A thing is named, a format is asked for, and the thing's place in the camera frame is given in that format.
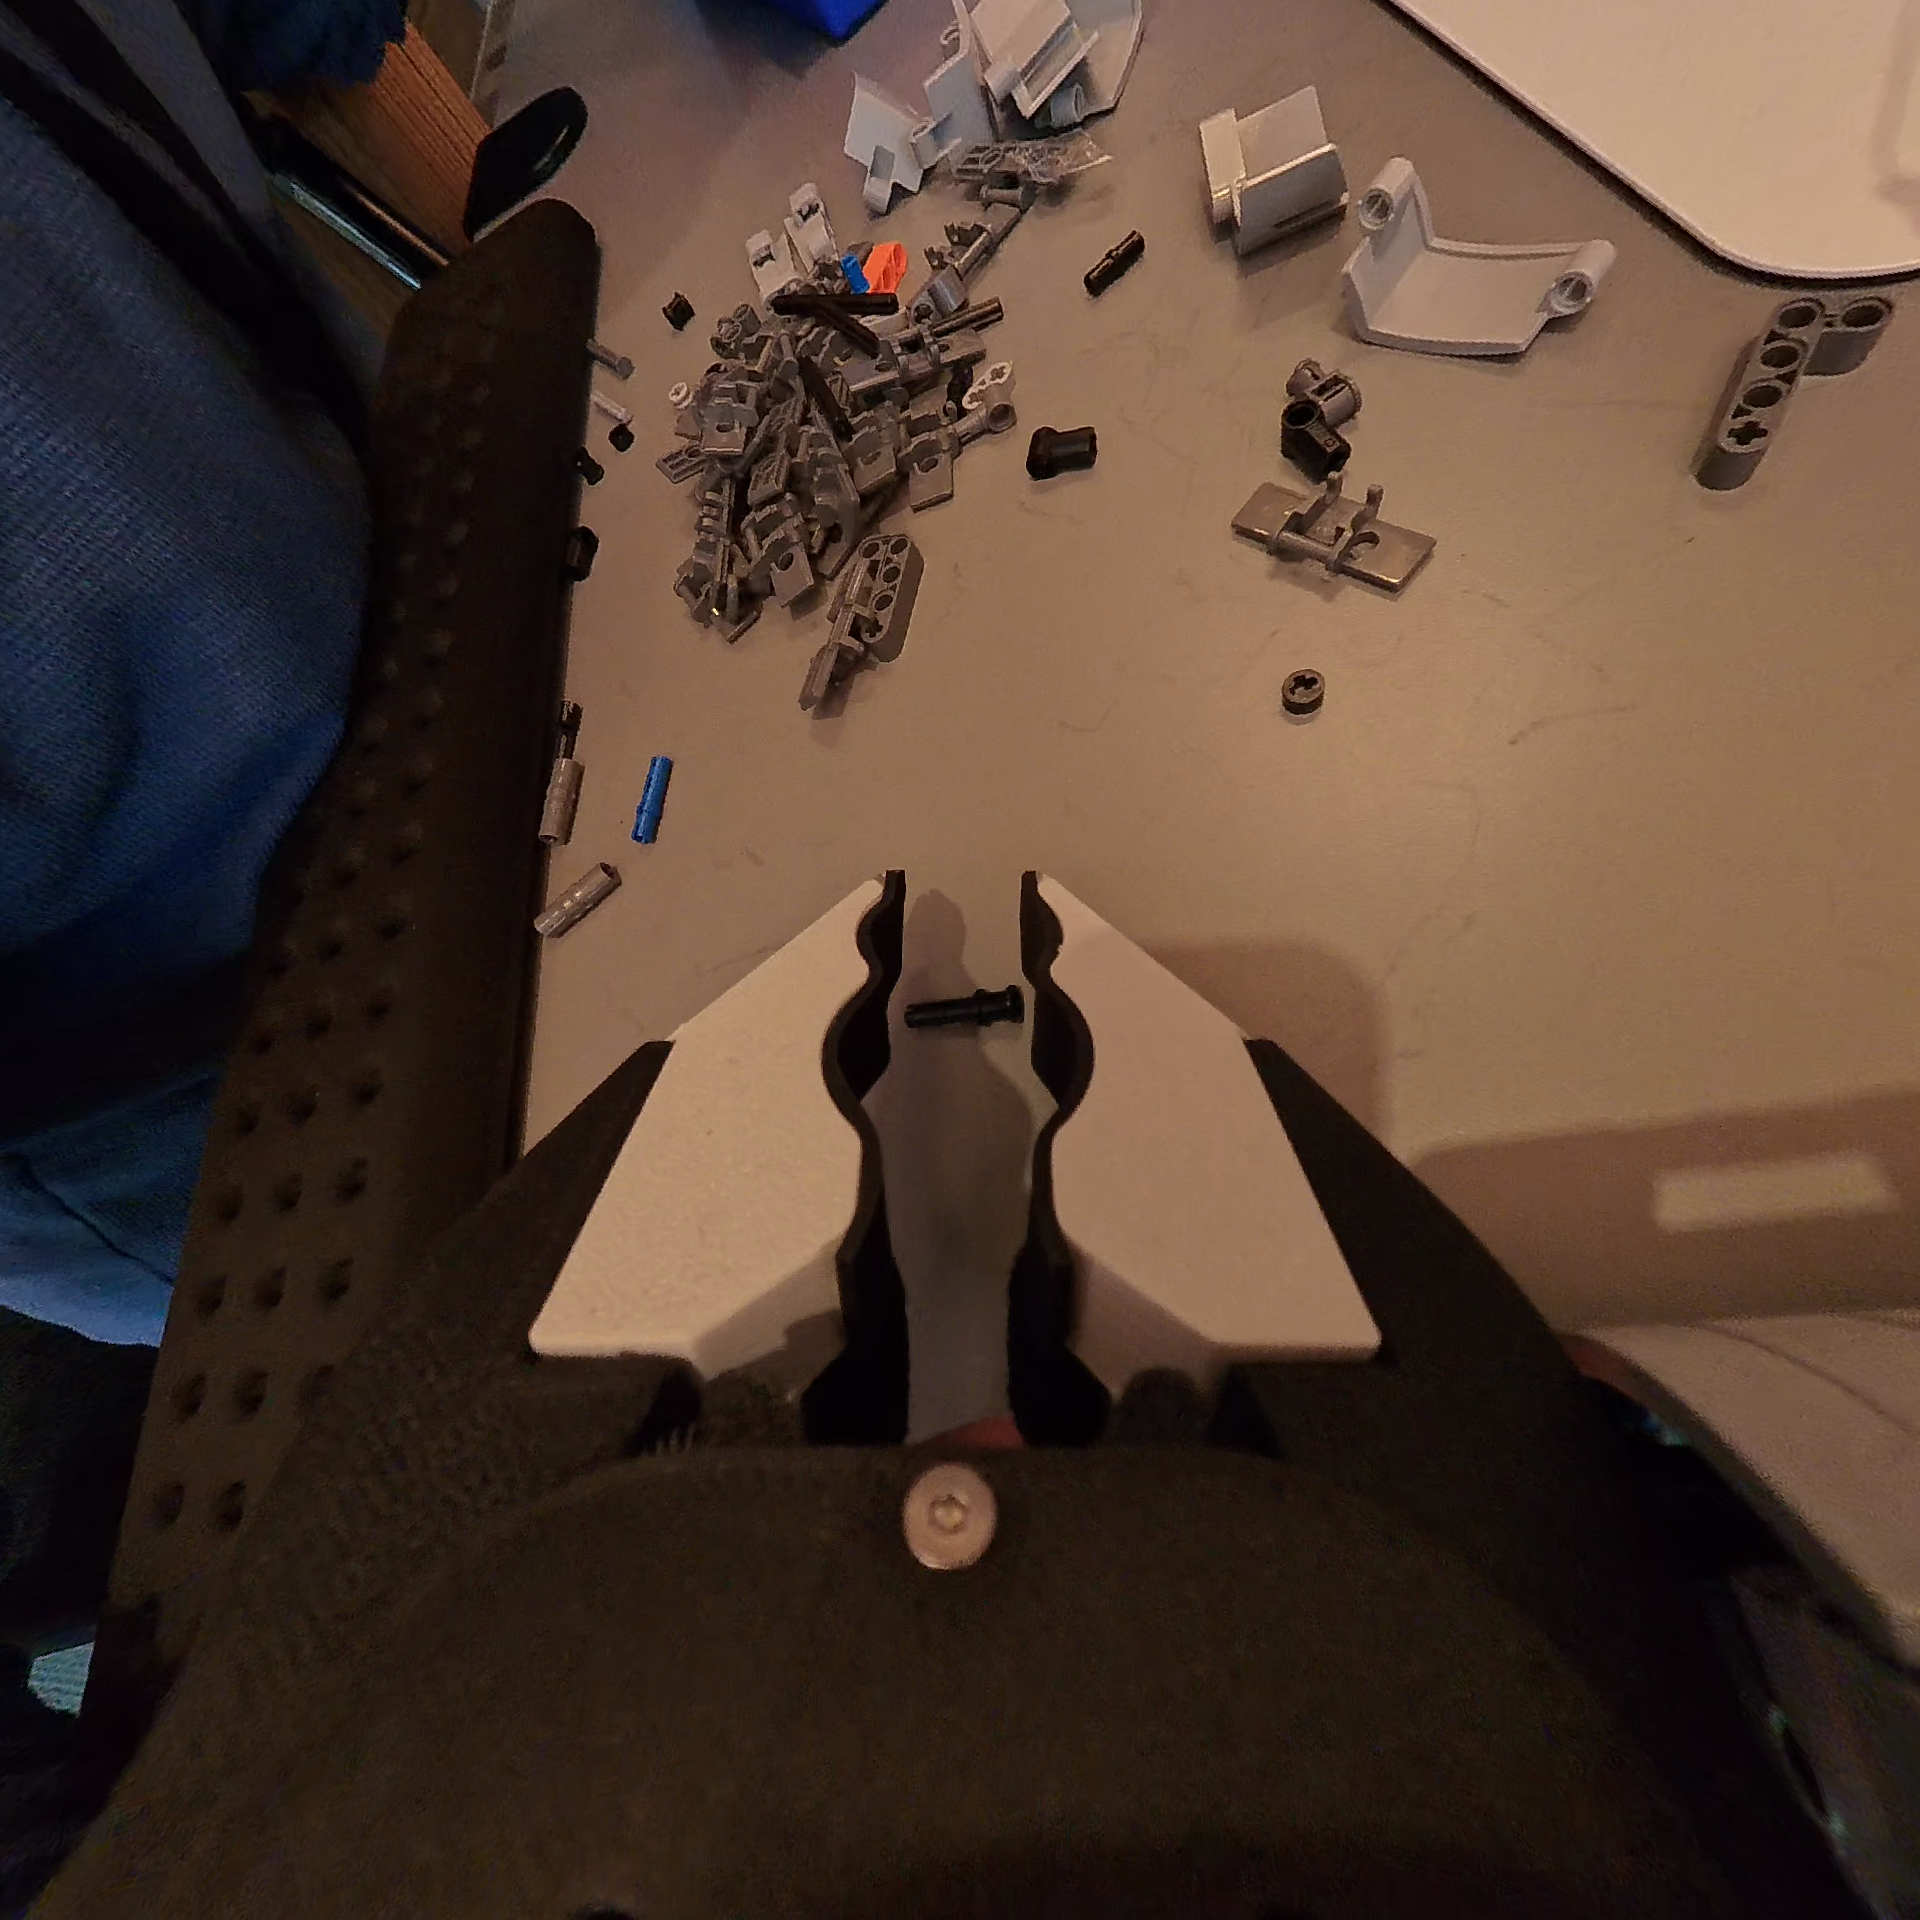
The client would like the black dimpled foam pad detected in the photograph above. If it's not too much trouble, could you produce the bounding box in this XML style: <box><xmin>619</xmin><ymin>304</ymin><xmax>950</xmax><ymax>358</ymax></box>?
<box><xmin>82</xmin><ymin>199</ymin><xmax>602</xmax><ymax>1741</ymax></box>

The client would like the heap of pale blue panels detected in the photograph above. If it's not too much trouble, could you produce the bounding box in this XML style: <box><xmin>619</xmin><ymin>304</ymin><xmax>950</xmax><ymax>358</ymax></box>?
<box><xmin>843</xmin><ymin>0</ymin><xmax>1144</xmax><ymax>211</ymax></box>

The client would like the grey plate with clips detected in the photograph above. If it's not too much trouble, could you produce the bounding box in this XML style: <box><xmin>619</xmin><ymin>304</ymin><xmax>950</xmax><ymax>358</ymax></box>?
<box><xmin>921</xmin><ymin>211</ymin><xmax>1037</xmax><ymax>302</ymax></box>
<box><xmin>1233</xmin><ymin>479</ymin><xmax>1437</xmax><ymax>597</ymax></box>

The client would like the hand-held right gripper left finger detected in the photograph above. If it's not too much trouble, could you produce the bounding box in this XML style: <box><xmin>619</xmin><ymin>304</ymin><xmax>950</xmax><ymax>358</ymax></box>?
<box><xmin>526</xmin><ymin>865</ymin><xmax>910</xmax><ymax>1447</ymax></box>

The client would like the grey angled holed beam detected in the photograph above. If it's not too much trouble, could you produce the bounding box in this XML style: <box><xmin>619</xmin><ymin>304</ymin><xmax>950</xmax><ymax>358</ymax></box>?
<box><xmin>1696</xmin><ymin>292</ymin><xmax>1895</xmax><ymax>491</ymax></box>

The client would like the person's leg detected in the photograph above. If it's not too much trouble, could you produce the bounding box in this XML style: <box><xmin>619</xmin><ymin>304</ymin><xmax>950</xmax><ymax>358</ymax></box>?
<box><xmin>0</xmin><ymin>0</ymin><xmax>375</xmax><ymax>1351</ymax></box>

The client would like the pale grey angled panel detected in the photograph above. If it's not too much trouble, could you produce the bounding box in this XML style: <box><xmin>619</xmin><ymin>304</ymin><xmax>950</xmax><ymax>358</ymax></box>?
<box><xmin>1195</xmin><ymin>84</ymin><xmax>1346</xmax><ymax>258</ymax></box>

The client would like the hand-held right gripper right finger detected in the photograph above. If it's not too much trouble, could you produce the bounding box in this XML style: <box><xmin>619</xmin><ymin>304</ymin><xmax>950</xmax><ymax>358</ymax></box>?
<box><xmin>1005</xmin><ymin>865</ymin><xmax>1383</xmax><ymax>1447</ymax></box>

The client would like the black rounded object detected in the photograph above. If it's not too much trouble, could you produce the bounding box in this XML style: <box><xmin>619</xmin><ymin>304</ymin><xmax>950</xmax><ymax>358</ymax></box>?
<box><xmin>460</xmin><ymin>84</ymin><xmax>590</xmax><ymax>240</ymax></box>

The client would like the pile of grey clip plates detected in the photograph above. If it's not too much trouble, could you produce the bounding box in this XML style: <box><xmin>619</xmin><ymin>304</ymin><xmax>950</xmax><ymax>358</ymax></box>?
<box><xmin>656</xmin><ymin>292</ymin><xmax>1021</xmax><ymax>647</ymax></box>

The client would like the grey perforated beam assembly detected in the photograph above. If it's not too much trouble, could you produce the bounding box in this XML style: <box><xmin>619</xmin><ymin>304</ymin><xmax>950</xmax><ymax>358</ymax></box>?
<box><xmin>798</xmin><ymin>531</ymin><xmax>927</xmax><ymax>714</ymax></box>

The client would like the white rounded tray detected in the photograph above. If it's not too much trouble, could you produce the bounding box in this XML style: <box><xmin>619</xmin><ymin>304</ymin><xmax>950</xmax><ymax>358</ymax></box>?
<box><xmin>1388</xmin><ymin>0</ymin><xmax>1920</xmax><ymax>279</ymax></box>

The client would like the pale curved panel with pins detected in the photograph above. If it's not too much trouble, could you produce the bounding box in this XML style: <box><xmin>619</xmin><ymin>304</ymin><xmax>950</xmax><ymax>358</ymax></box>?
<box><xmin>1338</xmin><ymin>158</ymin><xmax>1619</xmax><ymax>358</ymax></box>

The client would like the black and grey connector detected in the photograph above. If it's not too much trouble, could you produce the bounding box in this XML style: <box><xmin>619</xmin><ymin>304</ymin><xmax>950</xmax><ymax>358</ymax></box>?
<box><xmin>1279</xmin><ymin>361</ymin><xmax>1363</xmax><ymax>485</ymax></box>

